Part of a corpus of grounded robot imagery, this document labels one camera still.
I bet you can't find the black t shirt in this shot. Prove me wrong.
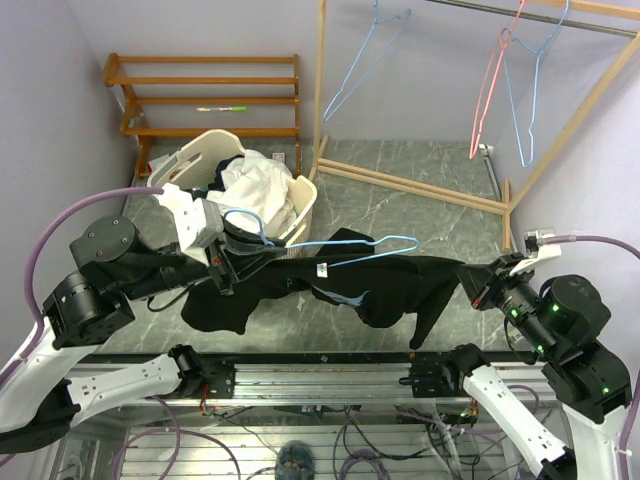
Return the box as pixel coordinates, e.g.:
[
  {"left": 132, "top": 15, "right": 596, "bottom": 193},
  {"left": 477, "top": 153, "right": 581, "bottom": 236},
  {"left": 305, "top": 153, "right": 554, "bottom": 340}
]
[{"left": 181, "top": 228, "right": 464, "bottom": 350}]

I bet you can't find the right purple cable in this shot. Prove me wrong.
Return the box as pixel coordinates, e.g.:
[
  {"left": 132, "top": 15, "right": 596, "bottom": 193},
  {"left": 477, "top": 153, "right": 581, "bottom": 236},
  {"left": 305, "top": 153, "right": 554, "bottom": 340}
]
[{"left": 544, "top": 233, "right": 640, "bottom": 480}]

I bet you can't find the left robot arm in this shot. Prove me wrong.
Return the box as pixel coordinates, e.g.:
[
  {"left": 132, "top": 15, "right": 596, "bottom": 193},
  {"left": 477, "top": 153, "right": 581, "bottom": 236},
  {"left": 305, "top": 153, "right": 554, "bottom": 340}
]
[{"left": 1, "top": 216, "right": 286, "bottom": 455}]

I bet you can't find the aluminium mounting rail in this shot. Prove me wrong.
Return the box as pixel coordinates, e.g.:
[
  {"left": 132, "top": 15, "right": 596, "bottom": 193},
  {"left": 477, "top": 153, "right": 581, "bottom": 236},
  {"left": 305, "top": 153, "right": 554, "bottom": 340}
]
[{"left": 74, "top": 352, "right": 566, "bottom": 406}]

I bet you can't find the pink wire hanger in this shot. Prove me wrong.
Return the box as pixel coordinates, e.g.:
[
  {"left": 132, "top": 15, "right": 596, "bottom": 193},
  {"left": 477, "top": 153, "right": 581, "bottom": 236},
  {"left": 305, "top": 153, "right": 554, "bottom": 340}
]
[{"left": 469, "top": 0, "right": 527, "bottom": 159}]

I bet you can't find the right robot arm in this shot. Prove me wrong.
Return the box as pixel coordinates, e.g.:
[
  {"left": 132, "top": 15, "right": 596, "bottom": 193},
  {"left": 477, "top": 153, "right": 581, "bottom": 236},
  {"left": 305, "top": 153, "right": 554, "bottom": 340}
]
[{"left": 399, "top": 254, "right": 638, "bottom": 479}]

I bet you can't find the white t shirt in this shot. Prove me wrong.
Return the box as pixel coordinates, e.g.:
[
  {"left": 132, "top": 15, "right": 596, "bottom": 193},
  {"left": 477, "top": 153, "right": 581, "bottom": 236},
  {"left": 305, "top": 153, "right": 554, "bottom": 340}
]
[{"left": 206, "top": 149, "right": 296, "bottom": 238}]

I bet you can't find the blue hanger right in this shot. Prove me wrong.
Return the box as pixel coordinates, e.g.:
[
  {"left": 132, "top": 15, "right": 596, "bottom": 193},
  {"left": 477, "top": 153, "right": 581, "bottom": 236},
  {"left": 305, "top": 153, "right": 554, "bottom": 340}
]
[{"left": 499, "top": 1, "right": 571, "bottom": 169}]

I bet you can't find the light wooden clothes rack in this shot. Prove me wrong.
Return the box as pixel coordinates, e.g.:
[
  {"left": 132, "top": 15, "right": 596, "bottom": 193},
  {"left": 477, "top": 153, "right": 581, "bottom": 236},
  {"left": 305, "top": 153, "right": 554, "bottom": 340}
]
[{"left": 305, "top": 1, "right": 639, "bottom": 259}]

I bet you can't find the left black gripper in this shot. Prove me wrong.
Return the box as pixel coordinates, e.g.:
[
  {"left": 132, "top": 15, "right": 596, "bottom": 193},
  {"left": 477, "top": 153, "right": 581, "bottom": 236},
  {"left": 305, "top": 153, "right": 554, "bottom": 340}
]
[{"left": 121, "top": 208, "right": 286, "bottom": 300}]

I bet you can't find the white laundry basket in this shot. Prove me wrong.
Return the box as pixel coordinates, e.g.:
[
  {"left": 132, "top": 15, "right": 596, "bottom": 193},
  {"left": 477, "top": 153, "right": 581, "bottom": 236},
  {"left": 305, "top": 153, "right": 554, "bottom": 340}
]
[{"left": 147, "top": 129, "right": 317, "bottom": 244}]

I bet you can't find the blue hanger far left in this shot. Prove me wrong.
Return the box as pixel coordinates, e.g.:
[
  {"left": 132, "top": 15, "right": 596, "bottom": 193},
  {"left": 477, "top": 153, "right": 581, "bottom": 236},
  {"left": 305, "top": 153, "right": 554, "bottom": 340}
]
[{"left": 321, "top": 1, "right": 412, "bottom": 124}]

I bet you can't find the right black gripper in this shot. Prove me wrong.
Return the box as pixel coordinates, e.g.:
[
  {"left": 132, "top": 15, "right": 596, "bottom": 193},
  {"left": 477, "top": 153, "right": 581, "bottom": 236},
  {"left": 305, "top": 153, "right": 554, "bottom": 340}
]
[{"left": 455, "top": 250, "right": 559, "bottom": 356}]

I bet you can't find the white paper scrap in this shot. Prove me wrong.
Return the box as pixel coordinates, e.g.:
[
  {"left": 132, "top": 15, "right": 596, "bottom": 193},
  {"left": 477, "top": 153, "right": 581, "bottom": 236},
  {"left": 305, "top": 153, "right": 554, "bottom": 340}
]
[{"left": 148, "top": 154, "right": 170, "bottom": 173}]

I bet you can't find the green white pen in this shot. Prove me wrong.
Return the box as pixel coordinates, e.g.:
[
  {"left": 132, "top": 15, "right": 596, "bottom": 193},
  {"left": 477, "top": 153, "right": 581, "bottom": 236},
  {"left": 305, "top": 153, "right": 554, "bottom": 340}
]
[{"left": 196, "top": 106, "right": 247, "bottom": 113}]

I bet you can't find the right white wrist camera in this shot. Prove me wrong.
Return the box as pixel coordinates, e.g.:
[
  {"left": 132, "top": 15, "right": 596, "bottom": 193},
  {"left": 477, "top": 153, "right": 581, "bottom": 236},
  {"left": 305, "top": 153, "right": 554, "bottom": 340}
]
[{"left": 509, "top": 229, "right": 562, "bottom": 276}]

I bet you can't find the brown wooden shoe rack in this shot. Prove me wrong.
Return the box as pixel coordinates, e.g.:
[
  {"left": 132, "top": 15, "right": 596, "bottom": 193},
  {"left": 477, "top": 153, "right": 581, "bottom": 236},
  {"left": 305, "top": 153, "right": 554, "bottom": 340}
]
[{"left": 102, "top": 52, "right": 302, "bottom": 178}]

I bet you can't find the blue hanger holding black shirt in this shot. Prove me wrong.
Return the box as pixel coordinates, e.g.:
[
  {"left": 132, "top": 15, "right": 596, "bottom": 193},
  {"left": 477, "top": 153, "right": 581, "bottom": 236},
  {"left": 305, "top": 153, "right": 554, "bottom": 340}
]
[{"left": 222, "top": 208, "right": 421, "bottom": 267}]

